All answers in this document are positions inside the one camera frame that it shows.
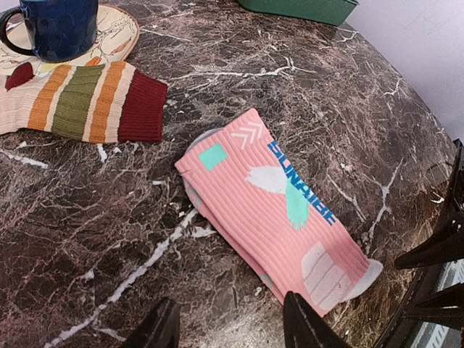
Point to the pink patterned sock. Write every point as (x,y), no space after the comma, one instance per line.
(241,181)

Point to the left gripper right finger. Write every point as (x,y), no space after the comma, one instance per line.
(303,327)

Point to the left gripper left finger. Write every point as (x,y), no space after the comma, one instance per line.
(159,329)

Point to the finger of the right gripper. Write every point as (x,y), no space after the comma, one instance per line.
(446,242)
(445,305)

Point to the beige striped sock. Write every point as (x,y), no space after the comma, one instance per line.
(102,104)

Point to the green compartment tray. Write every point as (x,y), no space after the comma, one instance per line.
(330,12)

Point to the dark blue mug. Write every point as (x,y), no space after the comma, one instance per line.
(58,31)

